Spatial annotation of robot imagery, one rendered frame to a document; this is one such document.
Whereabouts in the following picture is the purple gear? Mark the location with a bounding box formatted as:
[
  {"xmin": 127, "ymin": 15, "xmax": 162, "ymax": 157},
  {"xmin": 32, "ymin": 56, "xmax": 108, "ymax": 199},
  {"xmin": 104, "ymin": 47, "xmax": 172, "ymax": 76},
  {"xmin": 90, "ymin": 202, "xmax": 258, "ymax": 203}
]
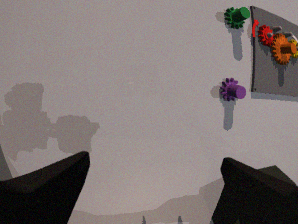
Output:
[{"xmin": 220, "ymin": 77, "xmax": 246, "ymax": 101}]

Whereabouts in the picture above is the green gear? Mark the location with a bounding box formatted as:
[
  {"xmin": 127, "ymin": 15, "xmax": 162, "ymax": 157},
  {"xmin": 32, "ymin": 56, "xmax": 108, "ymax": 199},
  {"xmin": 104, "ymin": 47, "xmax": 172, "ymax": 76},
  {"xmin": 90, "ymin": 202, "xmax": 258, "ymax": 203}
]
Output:
[{"xmin": 225, "ymin": 7, "xmax": 250, "ymax": 30}]

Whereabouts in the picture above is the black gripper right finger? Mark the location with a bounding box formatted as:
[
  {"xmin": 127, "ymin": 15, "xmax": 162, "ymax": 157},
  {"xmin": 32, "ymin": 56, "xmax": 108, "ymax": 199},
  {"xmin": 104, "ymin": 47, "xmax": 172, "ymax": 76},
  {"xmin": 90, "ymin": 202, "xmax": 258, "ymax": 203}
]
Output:
[{"xmin": 221, "ymin": 157, "xmax": 298, "ymax": 224}]

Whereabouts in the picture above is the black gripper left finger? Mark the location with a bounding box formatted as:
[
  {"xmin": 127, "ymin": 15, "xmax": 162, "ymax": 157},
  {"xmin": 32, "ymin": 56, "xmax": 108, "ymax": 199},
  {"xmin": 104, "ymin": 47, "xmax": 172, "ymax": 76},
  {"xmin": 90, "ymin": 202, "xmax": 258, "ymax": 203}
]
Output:
[{"xmin": 0, "ymin": 151, "xmax": 90, "ymax": 224}]

